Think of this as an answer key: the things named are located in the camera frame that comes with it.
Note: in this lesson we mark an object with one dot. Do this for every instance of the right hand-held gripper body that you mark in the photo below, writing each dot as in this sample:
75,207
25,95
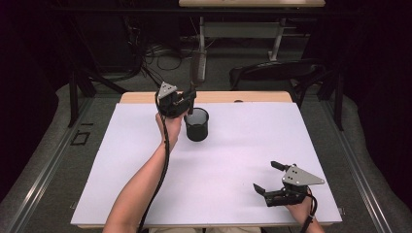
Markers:
296,181

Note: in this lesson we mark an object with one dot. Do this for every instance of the person's right hand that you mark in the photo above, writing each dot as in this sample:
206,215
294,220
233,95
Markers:
299,210

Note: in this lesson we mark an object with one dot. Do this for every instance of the wooden desk with white legs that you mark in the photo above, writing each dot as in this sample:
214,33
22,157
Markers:
243,29

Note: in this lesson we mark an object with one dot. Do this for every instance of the black mesh pen cup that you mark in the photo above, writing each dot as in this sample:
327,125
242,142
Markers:
197,127

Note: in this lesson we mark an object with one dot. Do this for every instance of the black metal frame stand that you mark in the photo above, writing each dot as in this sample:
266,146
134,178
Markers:
81,87
336,97

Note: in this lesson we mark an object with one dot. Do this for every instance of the person's left hand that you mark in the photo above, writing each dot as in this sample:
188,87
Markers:
171,129

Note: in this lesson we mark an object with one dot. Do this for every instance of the black tape strip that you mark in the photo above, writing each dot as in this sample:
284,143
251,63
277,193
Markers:
87,124

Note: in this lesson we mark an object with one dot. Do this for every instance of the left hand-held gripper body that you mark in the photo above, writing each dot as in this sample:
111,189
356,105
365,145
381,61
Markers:
169,102

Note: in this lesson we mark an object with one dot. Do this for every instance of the wooden table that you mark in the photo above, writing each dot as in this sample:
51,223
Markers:
226,96

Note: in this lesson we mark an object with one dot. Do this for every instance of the aluminium floor rail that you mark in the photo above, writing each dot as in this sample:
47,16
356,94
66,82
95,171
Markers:
354,168
48,168

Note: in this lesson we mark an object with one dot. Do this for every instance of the white table cover board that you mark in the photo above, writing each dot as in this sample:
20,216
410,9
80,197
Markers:
233,152

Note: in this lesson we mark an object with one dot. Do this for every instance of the dark table grommet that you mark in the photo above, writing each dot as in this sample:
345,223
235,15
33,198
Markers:
238,101

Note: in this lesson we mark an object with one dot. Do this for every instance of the black office chair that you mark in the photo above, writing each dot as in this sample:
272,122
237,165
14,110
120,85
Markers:
275,73

